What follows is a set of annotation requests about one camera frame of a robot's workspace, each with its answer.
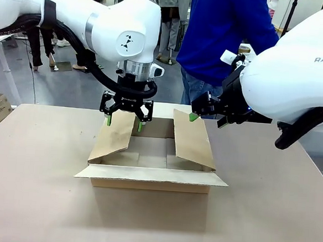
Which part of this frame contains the large brown cardboard box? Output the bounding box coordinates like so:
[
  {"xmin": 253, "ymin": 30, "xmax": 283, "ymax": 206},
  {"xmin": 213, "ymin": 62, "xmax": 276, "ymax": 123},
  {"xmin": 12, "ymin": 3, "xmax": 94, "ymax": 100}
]
[{"xmin": 73, "ymin": 102, "xmax": 234, "ymax": 197}]

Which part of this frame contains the dark square floor plate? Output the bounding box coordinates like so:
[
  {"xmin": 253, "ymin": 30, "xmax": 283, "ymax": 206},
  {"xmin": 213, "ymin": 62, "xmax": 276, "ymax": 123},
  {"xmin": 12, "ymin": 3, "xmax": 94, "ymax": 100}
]
[{"xmin": 50, "ymin": 60, "xmax": 74, "ymax": 73}]

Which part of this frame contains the bystander in black trousers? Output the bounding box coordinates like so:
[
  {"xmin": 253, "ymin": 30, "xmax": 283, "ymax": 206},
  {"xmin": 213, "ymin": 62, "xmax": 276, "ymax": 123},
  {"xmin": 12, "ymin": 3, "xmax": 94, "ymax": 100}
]
[{"xmin": 23, "ymin": 25, "xmax": 59, "ymax": 72}]

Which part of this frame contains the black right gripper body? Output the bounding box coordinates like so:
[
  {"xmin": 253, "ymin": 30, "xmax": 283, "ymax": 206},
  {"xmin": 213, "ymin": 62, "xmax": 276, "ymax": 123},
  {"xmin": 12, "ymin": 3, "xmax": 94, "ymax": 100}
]
[{"xmin": 215, "ymin": 62, "xmax": 277, "ymax": 128}]

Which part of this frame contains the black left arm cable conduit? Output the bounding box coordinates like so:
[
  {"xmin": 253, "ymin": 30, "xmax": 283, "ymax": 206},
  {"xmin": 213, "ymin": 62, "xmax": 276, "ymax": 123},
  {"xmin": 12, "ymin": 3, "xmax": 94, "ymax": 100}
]
[{"xmin": 11, "ymin": 12, "xmax": 162, "ymax": 101}]

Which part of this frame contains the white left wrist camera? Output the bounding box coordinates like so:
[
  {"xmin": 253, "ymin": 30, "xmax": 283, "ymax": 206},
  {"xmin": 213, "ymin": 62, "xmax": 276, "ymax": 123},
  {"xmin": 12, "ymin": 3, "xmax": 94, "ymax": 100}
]
[{"xmin": 149, "ymin": 62, "xmax": 166, "ymax": 79}]

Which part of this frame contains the black stand pole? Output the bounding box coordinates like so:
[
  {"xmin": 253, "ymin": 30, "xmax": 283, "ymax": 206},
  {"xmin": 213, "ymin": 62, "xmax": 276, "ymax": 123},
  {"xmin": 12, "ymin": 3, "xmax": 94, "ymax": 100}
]
[{"xmin": 281, "ymin": 0, "xmax": 300, "ymax": 33}]

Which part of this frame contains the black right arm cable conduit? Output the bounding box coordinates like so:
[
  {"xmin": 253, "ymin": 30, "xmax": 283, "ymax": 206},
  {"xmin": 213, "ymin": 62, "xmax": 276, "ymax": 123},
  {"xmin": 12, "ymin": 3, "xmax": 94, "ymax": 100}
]
[{"xmin": 274, "ymin": 103, "xmax": 323, "ymax": 154}]

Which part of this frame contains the white office table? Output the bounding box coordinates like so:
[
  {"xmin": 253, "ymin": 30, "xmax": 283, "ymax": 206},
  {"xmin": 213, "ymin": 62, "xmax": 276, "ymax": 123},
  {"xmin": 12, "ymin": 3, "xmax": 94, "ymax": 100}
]
[{"xmin": 0, "ymin": 33, "xmax": 27, "ymax": 106}]

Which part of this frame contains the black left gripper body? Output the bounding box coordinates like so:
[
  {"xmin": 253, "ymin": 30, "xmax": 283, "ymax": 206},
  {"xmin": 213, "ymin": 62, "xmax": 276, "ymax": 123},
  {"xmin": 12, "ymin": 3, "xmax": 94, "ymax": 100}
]
[{"xmin": 113, "ymin": 72, "xmax": 156, "ymax": 114}]

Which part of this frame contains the bystander in grey clothes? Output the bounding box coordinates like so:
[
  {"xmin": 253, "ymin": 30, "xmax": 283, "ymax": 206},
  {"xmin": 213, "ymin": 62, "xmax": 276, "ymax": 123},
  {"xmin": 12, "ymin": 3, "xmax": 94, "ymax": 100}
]
[{"xmin": 151, "ymin": 0, "xmax": 191, "ymax": 67}]

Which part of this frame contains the right wrist camera housing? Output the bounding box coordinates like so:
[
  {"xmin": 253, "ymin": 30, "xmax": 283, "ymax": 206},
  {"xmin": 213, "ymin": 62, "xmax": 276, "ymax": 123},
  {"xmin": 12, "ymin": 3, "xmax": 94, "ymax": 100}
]
[{"xmin": 219, "ymin": 49, "xmax": 247, "ymax": 73}]

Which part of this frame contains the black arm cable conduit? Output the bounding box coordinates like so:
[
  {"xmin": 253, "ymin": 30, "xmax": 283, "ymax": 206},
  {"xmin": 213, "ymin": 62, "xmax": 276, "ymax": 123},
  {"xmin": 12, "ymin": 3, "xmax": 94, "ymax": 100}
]
[
  {"xmin": 274, "ymin": 103, "xmax": 323, "ymax": 154},
  {"xmin": 11, "ymin": 12, "xmax": 162, "ymax": 101}
]

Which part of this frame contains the person in blue sweater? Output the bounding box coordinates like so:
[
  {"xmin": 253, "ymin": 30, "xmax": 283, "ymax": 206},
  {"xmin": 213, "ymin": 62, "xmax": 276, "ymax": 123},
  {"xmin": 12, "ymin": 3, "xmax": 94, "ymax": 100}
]
[{"xmin": 173, "ymin": 0, "xmax": 283, "ymax": 112}]

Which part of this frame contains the bystander in dark trousers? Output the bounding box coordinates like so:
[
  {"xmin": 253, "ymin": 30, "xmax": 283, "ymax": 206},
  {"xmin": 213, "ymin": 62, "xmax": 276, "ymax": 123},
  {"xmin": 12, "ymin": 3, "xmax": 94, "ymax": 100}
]
[{"xmin": 70, "ymin": 44, "xmax": 100, "ymax": 73}]

